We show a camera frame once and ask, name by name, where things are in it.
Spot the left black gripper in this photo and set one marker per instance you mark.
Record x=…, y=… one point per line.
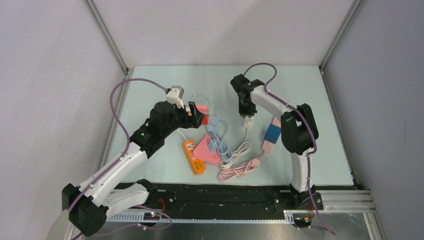
x=195, y=119

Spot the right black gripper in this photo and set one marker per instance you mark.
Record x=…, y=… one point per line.
x=244, y=112

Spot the pink triangular power strip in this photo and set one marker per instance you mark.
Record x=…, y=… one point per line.
x=203, y=153

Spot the blue cube socket adapter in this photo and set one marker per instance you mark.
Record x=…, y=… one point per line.
x=272, y=133

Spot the white power strip with cable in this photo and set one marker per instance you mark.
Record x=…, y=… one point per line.
x=243, y=148

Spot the pink power strip with cable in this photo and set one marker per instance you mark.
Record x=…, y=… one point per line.
x=249, y=162

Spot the red cube socket adapter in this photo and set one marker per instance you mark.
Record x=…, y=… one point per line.
x=205, y=120

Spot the pink square plug adapter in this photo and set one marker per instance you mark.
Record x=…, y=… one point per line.
x=202, y=109

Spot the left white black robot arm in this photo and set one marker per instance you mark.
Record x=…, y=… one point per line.
x=89, y=204

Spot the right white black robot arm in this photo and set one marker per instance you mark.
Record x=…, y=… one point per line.
x=298, y=131

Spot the orange power strip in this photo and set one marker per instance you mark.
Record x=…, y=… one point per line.
x=197, y=166

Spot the aluminium frame rail front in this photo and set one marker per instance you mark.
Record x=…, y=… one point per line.
x=334, y=200

